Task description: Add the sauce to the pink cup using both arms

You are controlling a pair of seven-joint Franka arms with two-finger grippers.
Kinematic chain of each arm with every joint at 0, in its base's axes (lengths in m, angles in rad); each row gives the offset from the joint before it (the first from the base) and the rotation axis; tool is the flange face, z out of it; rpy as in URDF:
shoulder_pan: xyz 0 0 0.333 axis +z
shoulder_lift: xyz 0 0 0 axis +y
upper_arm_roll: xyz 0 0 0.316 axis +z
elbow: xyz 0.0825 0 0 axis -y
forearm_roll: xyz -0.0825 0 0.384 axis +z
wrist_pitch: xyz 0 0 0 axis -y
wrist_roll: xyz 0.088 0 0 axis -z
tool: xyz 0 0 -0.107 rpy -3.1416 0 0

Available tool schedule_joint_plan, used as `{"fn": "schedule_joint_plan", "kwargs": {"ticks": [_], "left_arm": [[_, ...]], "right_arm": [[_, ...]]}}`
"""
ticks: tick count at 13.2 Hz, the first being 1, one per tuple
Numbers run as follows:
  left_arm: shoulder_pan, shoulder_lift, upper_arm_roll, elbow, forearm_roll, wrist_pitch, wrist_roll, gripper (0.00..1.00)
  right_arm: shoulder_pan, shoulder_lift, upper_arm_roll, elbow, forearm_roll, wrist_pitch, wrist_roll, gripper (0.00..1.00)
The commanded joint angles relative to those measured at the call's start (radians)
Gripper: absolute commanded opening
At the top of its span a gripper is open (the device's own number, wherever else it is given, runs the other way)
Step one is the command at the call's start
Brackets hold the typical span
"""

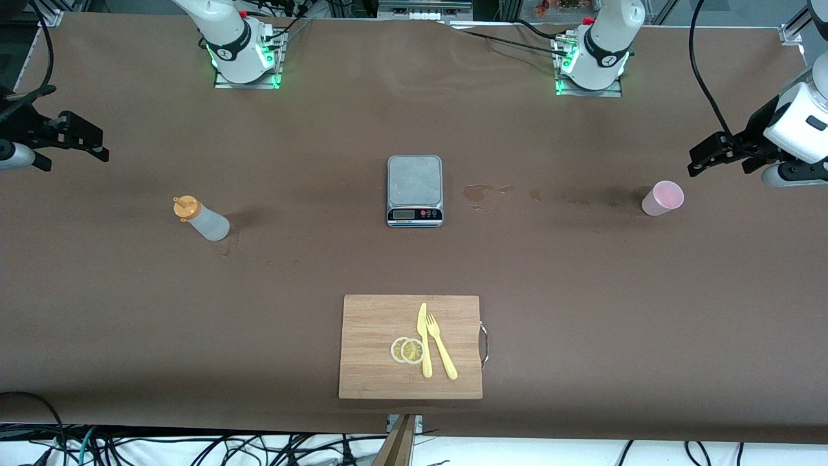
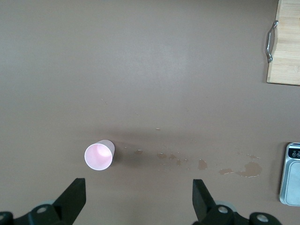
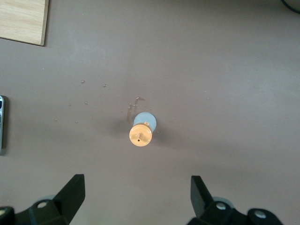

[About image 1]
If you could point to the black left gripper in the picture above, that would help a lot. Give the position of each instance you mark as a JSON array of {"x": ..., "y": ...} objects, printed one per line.
[{"x": 752, "y": 138}]

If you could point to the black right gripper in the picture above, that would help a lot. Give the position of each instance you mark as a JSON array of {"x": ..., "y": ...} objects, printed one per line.
[{"x": 24, "y": 127}]

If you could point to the pink plastic cup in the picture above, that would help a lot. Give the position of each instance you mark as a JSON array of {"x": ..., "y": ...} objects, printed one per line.
[{"x": 663, "y": 199}]

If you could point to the clear squeeze bottle orange cap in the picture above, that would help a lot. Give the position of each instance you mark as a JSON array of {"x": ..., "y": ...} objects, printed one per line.
[{"x": 210, "y": 223}]

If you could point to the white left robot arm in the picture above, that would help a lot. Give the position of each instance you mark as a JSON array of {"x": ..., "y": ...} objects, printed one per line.
[{"x": 608, "y": 45}]

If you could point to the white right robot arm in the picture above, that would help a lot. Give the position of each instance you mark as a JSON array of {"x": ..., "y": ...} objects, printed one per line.
[{"x": 223, "y": 32}]

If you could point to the silver digital kitchen scale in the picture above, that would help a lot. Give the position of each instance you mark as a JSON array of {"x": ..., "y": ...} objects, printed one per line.
[{"x": 414, "y": 181}]

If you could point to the white power strip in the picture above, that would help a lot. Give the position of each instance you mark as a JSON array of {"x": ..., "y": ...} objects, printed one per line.
[{"x": 424, "y": 13}]

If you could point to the yellow plastic fork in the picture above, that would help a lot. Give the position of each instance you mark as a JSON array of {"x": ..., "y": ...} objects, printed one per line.
[{"x": 443, "y": 353}]

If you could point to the yellow plastic knife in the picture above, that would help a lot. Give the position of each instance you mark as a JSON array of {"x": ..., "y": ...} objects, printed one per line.
[{"x": 425, "y": 349}]

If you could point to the lemon slice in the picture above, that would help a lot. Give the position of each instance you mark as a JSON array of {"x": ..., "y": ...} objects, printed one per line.
[
  {"x": 395, "y": 350},
  {"x": 413, "y": 351}
]

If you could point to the wooden cutting board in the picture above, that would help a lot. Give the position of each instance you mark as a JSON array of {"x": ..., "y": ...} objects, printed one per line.
[{"x": 369, "y": 362}]

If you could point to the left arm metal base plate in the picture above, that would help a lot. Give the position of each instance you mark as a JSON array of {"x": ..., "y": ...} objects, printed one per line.
[{"x": 588, "y": 93}]

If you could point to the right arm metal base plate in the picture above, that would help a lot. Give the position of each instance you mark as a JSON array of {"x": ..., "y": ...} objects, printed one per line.
[{"x": 246, "y": 85}]

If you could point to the metal table edge bracket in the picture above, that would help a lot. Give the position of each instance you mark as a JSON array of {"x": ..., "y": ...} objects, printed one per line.
[{"x": 420, "y": 422}]

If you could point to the wooden post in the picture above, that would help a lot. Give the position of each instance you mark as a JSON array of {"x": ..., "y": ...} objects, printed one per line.
[{"x": 398, "y": 446}]

